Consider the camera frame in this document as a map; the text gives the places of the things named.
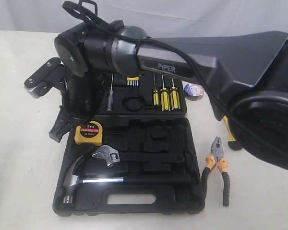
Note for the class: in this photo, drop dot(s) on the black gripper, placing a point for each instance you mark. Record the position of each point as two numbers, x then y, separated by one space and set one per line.
80 102

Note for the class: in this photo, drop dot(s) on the yellow tape measure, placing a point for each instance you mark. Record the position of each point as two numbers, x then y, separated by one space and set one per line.
92 133

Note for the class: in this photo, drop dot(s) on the black electrical tape roll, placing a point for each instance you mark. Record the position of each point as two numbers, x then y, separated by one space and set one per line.
193 92

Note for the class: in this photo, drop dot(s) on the orange black handled pliers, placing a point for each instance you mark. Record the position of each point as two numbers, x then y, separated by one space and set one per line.
216 158

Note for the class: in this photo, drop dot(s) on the yellow utility knife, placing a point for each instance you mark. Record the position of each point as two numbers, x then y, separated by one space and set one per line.
232 143

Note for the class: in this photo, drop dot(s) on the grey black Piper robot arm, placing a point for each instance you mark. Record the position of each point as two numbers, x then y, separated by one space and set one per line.
244 76

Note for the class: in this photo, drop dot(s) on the black plastic tool case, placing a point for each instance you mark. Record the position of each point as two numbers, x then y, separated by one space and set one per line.
135 125

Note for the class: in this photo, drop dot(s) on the hex key set yellow holder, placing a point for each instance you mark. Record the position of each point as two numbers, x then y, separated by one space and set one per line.
132 81

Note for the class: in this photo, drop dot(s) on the small yellow black screwdriver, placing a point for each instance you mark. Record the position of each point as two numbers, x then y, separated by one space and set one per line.
155 92

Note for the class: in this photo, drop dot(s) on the middle yellow black screwdriver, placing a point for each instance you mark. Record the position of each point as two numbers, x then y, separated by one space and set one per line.
164 97

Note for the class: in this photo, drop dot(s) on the right yellow black screwdriver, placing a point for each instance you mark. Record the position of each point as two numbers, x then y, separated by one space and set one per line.
174 95

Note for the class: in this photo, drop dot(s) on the clear handle test screwdriver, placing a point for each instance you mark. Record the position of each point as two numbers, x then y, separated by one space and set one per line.
110 96

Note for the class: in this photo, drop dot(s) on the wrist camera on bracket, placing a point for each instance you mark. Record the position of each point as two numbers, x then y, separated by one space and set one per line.
49 75

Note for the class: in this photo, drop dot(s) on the adjustable wrench black handle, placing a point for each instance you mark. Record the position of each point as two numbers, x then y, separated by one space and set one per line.
112 156

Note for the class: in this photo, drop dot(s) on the claw hammer black handle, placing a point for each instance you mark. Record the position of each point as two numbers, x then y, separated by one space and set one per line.
72 180

